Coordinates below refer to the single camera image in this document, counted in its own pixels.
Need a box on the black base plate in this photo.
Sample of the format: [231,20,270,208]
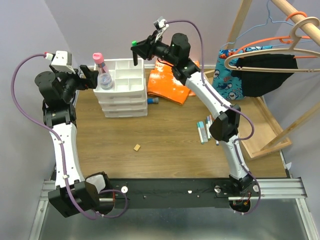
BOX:
[110,177,260,209]

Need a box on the green black highlighter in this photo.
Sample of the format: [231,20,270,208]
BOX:
[131,40,138,66]

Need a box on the aluminium rail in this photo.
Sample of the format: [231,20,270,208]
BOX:
[39,178,308,201]

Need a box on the tan eraser block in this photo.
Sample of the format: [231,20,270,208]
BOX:
[133,144,141,152]

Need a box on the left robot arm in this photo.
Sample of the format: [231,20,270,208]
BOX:
[34,65,112,218]

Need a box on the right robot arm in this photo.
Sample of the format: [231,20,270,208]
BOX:
[130,33,261,196]

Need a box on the clear paperclip jar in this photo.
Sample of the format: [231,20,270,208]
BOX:
[98,72,113,90]

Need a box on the orange hanger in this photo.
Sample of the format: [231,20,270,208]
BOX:
[234,11,320,56]

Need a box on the orange folded cloth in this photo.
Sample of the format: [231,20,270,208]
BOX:
[147,59,196,105]

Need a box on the pink cap pen tube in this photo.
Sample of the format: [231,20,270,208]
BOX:
[92,52,109,74]

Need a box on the green white pen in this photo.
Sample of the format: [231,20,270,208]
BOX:
[205,118,211,141]

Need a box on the black garment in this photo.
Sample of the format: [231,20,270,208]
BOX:
[231,54,298,97]

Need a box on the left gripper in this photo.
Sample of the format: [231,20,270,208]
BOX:
[49,62,98,102]

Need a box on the blue shark print cloth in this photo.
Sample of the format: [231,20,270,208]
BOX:
[212,49,245,100]

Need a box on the white drawer organizer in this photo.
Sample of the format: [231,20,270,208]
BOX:
[93,58,148,118]

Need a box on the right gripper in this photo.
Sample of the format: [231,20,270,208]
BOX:
[130,30,177,66]

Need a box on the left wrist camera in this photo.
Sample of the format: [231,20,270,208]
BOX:
[44,50,76,74]

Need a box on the blue wire hanger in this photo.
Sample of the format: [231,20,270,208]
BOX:
[219,0,293,51]

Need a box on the blue grey glue stick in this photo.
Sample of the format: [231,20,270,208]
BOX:
[147,97,159,105]

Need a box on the wooden hanger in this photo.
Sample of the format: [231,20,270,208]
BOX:
[224,16,320,73]

